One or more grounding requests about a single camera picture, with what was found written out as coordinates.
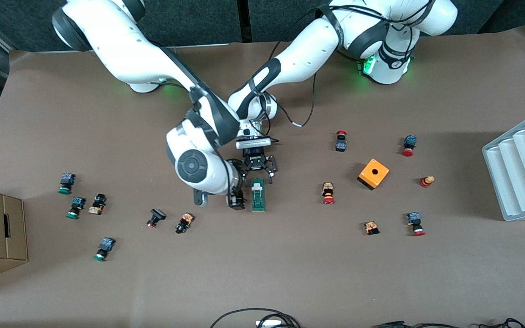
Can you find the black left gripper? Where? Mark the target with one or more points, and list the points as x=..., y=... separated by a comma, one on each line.
x=256, y=161

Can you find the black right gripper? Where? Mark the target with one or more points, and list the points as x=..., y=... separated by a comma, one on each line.
x=236, y=197

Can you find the green load switch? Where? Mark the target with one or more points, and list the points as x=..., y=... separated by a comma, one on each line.
x=258, y=202

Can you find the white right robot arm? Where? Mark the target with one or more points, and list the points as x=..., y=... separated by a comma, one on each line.
x=130, y=50

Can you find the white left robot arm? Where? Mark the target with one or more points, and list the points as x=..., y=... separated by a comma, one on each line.
x=299, y=59

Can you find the red emergency stop orange block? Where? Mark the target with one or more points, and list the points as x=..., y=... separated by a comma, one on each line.
x=328, y=191

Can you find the black square button red block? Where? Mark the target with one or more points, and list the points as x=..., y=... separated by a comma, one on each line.
x=156, y=215

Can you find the small orange contact block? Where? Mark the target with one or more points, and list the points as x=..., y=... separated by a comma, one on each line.
x=371, y=227

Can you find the small white device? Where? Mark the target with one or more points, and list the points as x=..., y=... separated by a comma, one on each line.
x=269, y=324

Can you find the green mushroom push button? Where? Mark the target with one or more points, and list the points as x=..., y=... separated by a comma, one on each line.
x=76, y=205
x=66, y=181
x=105, y=246

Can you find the red mushroom button blue block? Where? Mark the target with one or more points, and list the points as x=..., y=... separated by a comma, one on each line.
x=414, y=221
x=409, y=142

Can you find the red yellow emergency stop head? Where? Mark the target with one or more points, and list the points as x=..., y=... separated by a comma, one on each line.
x=425, y=181

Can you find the grey ribbed tray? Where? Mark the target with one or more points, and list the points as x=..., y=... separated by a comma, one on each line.
x=522, y=173

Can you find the orange button enclosure box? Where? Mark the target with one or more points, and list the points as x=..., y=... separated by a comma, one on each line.
x=373, y=173

